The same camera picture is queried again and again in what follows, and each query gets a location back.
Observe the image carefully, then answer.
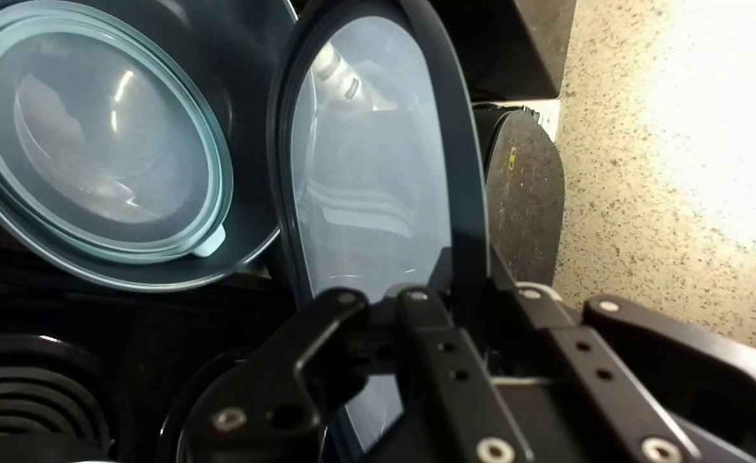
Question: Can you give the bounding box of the large blue translucent lid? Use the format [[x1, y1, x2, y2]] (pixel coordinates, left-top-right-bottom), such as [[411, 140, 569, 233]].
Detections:
[[264, 0, 494, 457]]

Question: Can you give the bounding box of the dark blue bowl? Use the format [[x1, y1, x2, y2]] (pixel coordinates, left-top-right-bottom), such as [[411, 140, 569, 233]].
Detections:
[[0, 0, 296, 293]]

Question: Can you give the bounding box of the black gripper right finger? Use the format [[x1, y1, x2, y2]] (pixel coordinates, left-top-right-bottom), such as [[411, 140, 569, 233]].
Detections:
[[514, 283, 703, 463]]

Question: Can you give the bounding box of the small light blue lid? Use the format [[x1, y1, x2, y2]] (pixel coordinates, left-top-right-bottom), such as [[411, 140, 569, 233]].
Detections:
[[0, 0, 233, 265]]

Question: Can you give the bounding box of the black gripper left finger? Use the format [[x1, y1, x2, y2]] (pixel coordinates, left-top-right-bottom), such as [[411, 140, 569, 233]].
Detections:
[[398, 287, 534, 463]]

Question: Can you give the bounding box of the black electric stove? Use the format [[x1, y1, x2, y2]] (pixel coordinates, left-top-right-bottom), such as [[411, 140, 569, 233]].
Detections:
[[0, 229, 294, 463]]

